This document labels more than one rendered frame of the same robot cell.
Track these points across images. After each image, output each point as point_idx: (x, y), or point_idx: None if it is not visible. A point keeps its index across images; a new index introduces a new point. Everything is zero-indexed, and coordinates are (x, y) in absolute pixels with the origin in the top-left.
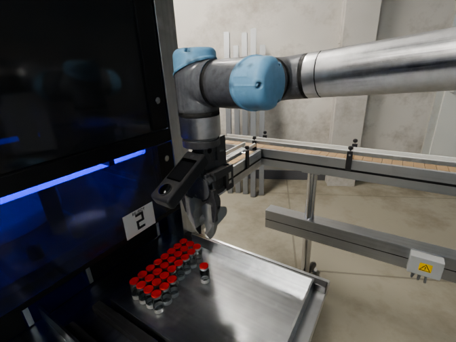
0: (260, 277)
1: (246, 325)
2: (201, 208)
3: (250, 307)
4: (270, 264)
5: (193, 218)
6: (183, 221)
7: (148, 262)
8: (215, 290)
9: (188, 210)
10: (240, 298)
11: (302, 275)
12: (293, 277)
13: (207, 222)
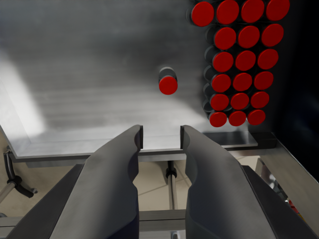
0: (98, 128)
1: (51, 41)
2: (133, 208)
3: (70, 74)
4: (85, 151)
5: (198, 152)
6: (293, 160)
7: (305, 47)
8: (138, 68)
9: (231, 173)
10: (93, 78)
11: (31, 156)
12: (50, 148)
13: (112, 158)
